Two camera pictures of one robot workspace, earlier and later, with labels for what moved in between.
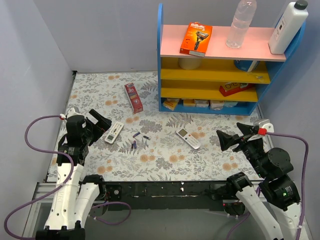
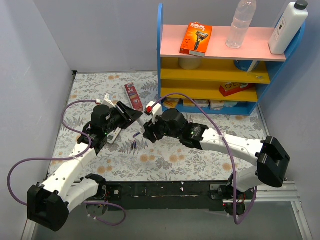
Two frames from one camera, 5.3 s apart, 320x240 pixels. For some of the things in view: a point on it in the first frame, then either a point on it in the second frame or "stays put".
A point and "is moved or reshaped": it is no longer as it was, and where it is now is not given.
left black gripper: x=92 y=125 → x=124 y=114
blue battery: x=137 y=133 stays put
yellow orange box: x=171 y=103 stays put
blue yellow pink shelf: x=227 y=81 stays put
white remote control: x=188 y=138 is moved or reshaped
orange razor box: x=196 y=39 stays put
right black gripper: x=241 y=141 → x=150 y=131
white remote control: x=114 y=132 stays put
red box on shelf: x=230 y=88 stays put
